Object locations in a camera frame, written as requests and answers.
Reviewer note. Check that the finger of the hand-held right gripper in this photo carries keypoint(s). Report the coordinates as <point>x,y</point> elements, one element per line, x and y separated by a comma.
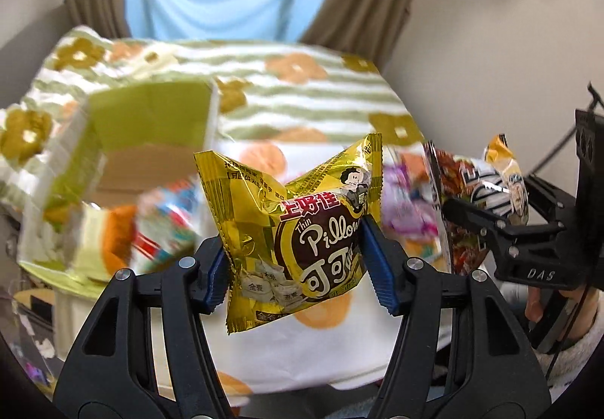
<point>476,217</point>
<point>552,199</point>

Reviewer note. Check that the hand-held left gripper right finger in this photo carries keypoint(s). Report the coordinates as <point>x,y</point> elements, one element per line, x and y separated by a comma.
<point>377,261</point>

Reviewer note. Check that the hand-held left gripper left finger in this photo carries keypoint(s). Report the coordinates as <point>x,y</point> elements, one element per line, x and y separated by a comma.
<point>214,275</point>

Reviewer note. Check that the dark red snack packet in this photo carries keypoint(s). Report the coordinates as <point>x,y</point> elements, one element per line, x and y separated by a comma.
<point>455,173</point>

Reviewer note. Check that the purple snack packet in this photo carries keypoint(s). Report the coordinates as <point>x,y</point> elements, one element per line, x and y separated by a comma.
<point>406,211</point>

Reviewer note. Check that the gold snack packet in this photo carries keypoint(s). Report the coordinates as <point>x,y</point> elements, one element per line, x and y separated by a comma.
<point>302,230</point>

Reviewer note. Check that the green-lined cardboard box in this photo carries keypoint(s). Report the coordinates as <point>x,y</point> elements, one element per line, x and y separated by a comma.
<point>155,110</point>

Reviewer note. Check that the person's right hand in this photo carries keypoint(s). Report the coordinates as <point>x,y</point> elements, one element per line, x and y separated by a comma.
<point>594,315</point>

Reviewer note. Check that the red white blue snack packet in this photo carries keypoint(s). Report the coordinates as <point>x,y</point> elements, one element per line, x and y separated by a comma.
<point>165,225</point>

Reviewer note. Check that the floral striped blanket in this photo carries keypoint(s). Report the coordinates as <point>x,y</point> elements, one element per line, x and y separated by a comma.
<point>306,93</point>

